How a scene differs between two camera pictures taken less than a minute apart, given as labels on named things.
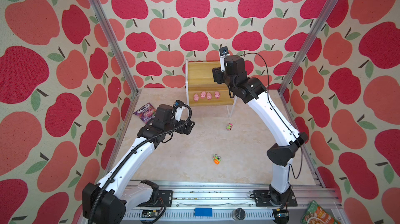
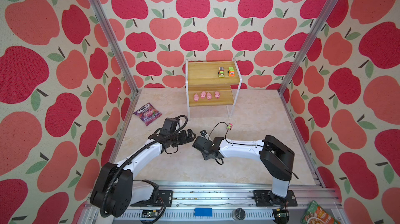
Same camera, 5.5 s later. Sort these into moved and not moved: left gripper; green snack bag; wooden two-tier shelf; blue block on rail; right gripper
Moved: left gripper; right gripper
Not moved: blue block on rail; green snack bag; wooden two-tier shelf
